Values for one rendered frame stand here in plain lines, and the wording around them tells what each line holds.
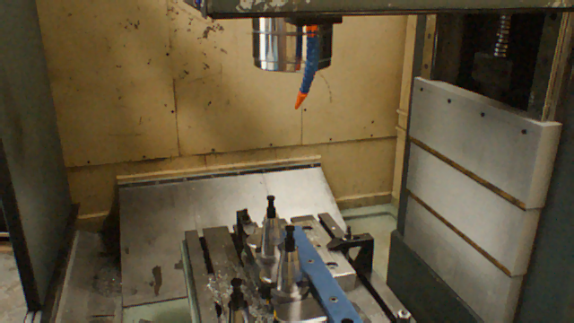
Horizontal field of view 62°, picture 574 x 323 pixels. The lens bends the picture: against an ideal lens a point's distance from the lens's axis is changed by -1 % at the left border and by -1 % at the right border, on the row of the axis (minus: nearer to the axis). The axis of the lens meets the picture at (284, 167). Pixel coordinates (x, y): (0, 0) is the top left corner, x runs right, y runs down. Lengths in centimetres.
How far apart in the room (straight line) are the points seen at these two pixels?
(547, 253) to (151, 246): 134
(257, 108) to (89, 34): 71
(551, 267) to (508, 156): 24
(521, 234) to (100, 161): 156
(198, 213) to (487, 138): 122
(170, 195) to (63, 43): 71
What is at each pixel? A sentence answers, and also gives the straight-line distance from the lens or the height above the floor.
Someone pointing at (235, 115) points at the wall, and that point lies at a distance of 204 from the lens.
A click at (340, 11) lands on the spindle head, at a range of 66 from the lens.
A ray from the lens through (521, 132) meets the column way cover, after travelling 106.
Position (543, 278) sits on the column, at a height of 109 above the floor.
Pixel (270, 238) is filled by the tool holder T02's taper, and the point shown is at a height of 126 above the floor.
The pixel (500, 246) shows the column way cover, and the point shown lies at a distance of 118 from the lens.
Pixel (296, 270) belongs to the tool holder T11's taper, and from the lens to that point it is 74.
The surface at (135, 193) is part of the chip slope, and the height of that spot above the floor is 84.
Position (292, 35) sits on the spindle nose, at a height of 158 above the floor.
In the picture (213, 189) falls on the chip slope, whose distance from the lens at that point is 206.
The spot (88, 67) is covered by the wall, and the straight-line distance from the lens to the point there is 197.
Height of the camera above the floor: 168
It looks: 22 degrees down
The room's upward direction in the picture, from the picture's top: straight up
